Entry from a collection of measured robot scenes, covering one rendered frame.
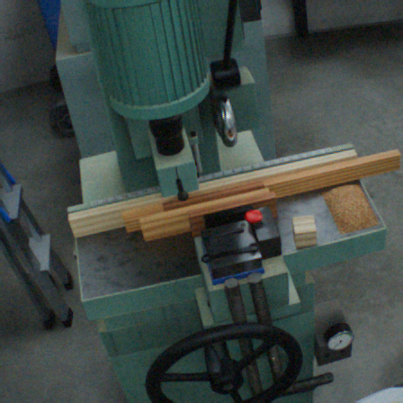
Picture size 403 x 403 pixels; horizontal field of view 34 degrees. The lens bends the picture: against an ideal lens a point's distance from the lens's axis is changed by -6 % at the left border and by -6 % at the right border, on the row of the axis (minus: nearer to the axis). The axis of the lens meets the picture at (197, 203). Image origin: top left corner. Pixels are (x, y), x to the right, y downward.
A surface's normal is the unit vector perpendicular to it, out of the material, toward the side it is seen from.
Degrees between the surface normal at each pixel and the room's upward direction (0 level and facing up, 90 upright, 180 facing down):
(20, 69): 90
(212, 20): 90
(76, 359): 0
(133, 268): 0
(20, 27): 90
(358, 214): 27
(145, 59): 90
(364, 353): 0
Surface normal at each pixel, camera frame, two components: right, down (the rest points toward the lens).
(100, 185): -0.13, -0.74
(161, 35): 0.37, 0.58
